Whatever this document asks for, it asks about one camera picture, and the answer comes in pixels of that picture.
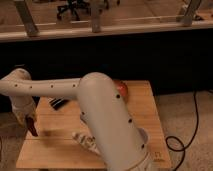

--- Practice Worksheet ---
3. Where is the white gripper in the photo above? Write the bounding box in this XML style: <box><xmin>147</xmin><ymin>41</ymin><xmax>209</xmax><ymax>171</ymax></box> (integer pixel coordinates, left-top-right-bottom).
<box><xmin>11</xmin><ymin>97</ymin><xmax>37</xmax><ymax>127</ymax></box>

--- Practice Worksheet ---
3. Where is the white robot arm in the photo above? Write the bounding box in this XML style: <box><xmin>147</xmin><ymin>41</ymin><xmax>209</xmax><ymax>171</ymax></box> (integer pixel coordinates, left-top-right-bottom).
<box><xmin>0</xmin><ymin>69</ymin><xmax>157</xmax><ymax>171</ymax></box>

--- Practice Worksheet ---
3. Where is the black striped rectangular object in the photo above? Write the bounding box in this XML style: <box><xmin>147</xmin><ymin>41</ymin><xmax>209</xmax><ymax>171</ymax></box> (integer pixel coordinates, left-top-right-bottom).
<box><xmin>49</xmin><ymin>98</ymin><xmax>68</xmax><ymax>110</ymax></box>

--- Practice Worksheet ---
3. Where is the wooden table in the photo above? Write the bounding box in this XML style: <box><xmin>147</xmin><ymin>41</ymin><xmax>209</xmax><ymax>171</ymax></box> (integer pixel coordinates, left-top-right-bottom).
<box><xmin>16</xmin><ymin>81</ymin><xmax>171</xmax><ymax>171</ymax></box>

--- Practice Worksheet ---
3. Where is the orange bowl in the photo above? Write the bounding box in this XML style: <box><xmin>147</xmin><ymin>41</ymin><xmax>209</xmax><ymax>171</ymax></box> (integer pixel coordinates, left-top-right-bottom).
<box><xmin>114</xmin><ymin>80</ymin><xmax>128</xmax><ymax>101</ymax></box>

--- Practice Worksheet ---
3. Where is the white cup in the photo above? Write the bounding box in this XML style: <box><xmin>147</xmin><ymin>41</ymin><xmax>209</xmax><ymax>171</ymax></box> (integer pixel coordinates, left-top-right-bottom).
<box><xmin>138</xmin><ymin>128</ymin><xmax>148</xmax><ymax>144</ymax></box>

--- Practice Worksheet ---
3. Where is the black office chair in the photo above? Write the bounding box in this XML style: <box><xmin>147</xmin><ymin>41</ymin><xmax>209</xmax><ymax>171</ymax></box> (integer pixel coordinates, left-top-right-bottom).
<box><xmin>57</xmin><ymin>0</ymin><xmax>90</xmax><ymax>21</ymax></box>

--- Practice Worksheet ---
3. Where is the black cable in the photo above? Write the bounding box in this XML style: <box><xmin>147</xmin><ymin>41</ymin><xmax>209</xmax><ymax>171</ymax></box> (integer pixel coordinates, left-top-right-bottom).
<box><xmin>165</xmin><ymin>89</ymin><xmax>213</xmax><ymax>171</ymax></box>

